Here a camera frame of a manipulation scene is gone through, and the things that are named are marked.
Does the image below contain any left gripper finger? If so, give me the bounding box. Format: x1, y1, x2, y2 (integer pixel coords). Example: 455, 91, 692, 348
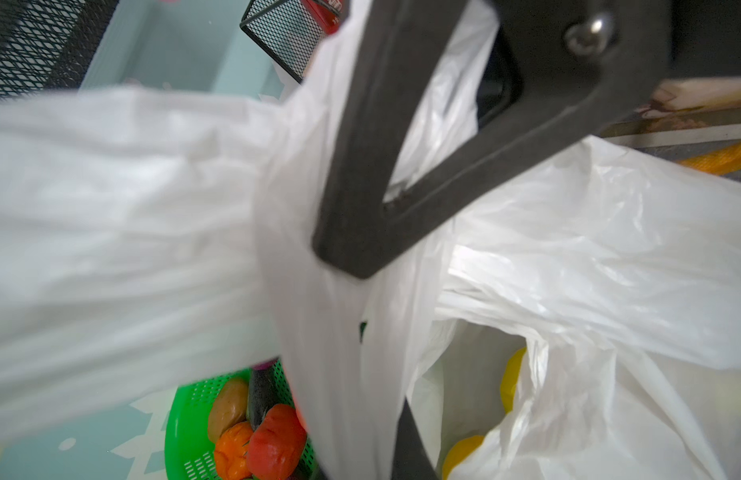
391, 401, 438, 480

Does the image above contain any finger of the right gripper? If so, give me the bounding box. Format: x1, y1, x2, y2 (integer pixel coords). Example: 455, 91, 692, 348
312, 1, 671, 279

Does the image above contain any yellow peach fruit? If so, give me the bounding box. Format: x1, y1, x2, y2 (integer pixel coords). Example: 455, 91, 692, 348
441, 435, 484, 480

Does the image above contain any white canvas tote bag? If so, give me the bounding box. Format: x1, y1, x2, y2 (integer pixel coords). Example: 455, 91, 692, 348
597, 77, 741, 184

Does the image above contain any white plastic grocery bag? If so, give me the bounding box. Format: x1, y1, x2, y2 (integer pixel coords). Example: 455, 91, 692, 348
0, 1, 741, 479

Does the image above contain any red tomato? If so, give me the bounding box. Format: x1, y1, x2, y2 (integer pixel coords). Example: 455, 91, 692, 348
248, 404, 308, 480

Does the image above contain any dark purple eggplant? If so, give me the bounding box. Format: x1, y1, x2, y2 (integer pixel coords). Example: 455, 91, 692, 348
248, 362, 278, 430

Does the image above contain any red bell pepper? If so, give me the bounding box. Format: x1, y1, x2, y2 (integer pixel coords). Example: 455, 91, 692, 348
214, 422, 254, 480

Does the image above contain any brown potato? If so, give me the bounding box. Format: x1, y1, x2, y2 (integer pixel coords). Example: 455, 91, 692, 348
208, 378, 248, 443

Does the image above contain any black wire wooden shelf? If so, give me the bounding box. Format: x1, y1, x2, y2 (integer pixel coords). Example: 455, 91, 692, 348
240, 0, 346, 83

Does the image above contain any black mesh wall basket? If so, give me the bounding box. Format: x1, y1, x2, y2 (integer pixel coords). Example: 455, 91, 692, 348
0, 0, 118, 101

